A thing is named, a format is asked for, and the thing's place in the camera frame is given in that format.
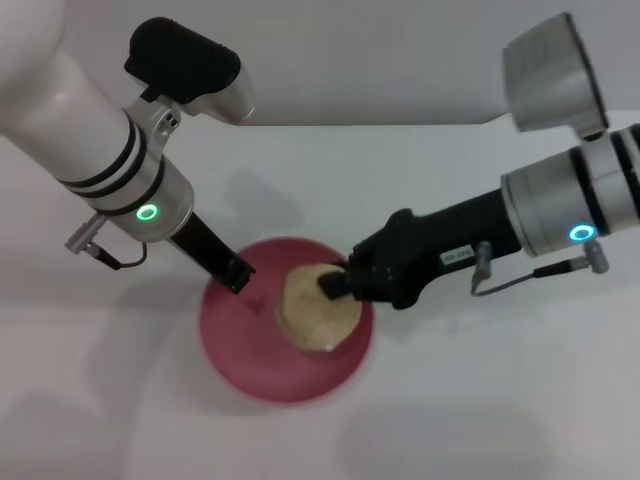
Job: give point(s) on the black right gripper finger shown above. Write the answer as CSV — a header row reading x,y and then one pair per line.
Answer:
x,y
343,261
336,286

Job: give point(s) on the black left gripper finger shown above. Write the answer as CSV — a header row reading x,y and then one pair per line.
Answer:
x,y
238,276

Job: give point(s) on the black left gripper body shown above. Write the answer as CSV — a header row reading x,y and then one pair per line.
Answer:
x,y
205,247

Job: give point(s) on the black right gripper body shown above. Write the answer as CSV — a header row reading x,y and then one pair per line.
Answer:
x,y
425,255

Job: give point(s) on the round egg yolk pastry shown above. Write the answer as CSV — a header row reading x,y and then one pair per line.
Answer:
x,y
310,320

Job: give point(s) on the pink plastic bowl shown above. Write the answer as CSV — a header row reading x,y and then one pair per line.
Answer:
x,y
260,360

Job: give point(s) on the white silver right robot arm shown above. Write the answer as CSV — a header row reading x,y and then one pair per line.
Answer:
x,y
575,195

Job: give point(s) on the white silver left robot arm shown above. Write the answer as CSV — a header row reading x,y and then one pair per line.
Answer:
x,y
75,125

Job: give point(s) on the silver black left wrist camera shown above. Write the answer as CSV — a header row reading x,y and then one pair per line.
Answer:
x,y
185,65

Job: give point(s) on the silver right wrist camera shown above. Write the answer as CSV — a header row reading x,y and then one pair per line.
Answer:
x,y
550,75

